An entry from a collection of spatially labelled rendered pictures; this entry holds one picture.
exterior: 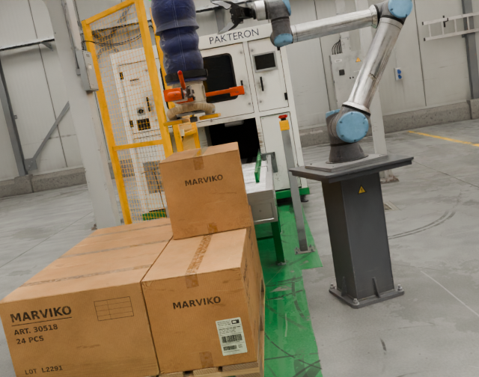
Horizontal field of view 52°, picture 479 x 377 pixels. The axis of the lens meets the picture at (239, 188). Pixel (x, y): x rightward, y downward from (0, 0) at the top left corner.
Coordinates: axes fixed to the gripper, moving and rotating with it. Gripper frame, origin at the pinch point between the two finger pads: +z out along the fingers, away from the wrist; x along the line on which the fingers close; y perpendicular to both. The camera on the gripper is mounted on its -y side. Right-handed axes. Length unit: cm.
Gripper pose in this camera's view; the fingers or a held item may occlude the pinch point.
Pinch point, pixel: (213, 18)
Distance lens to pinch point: 250.4
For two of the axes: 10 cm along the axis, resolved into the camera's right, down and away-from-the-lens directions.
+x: -1.7, -9.7, -1.6
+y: 0.0, -1.6, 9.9
